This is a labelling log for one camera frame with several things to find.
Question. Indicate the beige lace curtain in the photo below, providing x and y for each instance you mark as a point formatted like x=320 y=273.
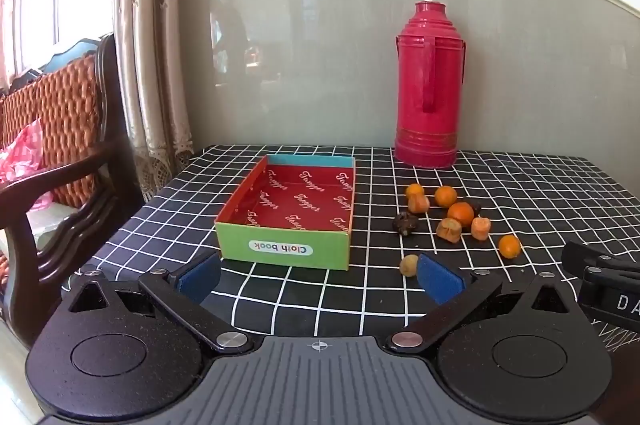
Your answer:
x=150 y=55

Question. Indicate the small yellow-brown round fruit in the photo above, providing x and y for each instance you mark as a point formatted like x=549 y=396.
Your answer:
x=408 y=265

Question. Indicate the black white checked tablecloth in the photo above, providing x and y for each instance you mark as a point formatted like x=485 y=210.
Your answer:
x=320 y=300

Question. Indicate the small orange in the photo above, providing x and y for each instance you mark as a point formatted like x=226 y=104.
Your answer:
x=509 y=246
x=445 y=196
x=414 y=190
x=460 y=213

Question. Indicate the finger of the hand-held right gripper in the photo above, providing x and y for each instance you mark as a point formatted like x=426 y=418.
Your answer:
x=585 y=257

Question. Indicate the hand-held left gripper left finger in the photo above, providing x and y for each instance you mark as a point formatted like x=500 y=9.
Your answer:
x=200 y=279

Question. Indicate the dark wooden armchair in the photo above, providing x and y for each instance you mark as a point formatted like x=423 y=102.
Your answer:
x=80 y=185

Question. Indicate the orange dried persimmon piece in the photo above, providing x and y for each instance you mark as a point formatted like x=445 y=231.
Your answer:
x=480 y=228
x=448 y=230
x=419 y=204

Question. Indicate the dark brown dried fruit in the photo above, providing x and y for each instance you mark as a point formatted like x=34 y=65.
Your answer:
x=405 y=222
x=476 y=207

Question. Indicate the orange woven chair cushion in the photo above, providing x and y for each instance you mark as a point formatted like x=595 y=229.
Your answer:
x=60 y=115

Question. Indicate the pink checked cloth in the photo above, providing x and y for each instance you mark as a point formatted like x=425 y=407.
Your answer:
x=17 y=155

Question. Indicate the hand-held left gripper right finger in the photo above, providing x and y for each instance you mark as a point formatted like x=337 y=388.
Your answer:
x=440 y=279

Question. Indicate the red thermos flask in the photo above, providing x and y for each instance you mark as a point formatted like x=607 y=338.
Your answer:
x=427 y=90

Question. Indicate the green and red cardboard box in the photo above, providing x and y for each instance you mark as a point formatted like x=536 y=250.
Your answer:
x=295 y=205

